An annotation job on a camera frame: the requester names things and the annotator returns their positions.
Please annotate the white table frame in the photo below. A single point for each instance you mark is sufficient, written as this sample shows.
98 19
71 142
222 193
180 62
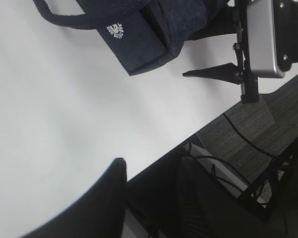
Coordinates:
220 169

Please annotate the dark navy lunch bag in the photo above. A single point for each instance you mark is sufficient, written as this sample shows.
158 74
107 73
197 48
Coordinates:
142 34

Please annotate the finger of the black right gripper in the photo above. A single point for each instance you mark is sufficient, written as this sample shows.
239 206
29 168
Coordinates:
223 24
226 72

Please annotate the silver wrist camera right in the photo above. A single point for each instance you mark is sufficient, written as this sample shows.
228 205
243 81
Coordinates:
263 37

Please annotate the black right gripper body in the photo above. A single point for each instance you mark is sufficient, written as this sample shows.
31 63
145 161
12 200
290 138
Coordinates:
248 62

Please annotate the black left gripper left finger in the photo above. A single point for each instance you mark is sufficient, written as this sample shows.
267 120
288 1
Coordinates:
99 213

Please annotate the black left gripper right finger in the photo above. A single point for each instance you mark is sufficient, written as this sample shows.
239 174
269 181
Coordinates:
191 205

